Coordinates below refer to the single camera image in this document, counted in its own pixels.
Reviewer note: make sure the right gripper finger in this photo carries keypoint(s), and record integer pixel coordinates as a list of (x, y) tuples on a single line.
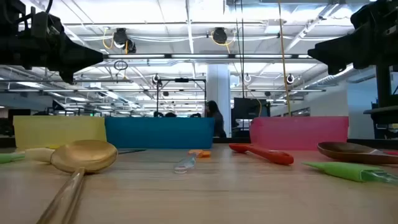
[(337, 63), (339, 46)]

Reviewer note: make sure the blue plastic bin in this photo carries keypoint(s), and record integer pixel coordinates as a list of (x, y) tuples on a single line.
[(158, 132)]

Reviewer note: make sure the black monitor stand post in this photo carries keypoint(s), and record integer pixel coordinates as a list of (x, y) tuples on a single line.
[(383, 87)]

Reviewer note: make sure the red silicone spoon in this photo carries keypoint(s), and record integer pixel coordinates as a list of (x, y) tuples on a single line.
[(273, 156)]

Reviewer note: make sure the black background monitor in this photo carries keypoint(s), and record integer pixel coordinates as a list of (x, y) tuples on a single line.
[(248, 109)]

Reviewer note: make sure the black aluminium table frame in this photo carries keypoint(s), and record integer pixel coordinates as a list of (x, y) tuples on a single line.
[(373, 142)]

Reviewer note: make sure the gold metal spoon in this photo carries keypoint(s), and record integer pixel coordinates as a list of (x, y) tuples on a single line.
[(84, 155)]

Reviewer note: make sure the pink plastic bin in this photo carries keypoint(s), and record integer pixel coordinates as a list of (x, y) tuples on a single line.
[(298, 132)]

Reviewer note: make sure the white pillar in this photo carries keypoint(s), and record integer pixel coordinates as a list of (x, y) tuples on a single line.
[(219, 84)]

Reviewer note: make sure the person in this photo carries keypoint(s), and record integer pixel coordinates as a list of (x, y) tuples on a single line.
[(217, 121)]

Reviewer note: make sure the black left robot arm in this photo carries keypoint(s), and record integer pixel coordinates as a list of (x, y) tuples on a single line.
[(6, 37)]

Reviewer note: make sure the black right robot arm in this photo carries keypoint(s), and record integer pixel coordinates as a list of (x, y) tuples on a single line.
[(392, 31)]

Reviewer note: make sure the dark wooden spoon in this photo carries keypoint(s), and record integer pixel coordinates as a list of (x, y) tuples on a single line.
[(351, 154)]

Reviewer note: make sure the grey side desk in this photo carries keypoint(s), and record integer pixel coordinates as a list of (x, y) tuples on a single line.
[(382, 113)]

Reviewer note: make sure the yellow plastic bin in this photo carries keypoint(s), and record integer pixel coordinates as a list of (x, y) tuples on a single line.
[(56, 130)]

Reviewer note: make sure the black background station frame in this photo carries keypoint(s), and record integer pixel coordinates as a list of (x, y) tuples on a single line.
[(182, 80)]

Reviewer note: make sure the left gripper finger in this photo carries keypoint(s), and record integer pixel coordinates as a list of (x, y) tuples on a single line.
[(70, 67), (73, 49)]

